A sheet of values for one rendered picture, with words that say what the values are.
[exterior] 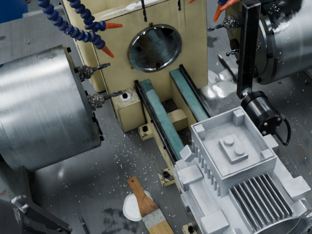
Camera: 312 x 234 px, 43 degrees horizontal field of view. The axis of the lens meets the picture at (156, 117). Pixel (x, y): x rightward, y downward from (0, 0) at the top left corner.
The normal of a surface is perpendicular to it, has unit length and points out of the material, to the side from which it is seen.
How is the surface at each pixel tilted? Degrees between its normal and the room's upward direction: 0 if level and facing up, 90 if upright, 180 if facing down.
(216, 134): 0
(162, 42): 90
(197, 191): 0
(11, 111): 36
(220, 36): 0
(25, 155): 80
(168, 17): 90
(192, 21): 90
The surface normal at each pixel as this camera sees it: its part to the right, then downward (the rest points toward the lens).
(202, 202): -0.11, -0.62
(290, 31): 0.22, 0.22
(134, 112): 0.35, 0.71
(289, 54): 0.32, 0.55
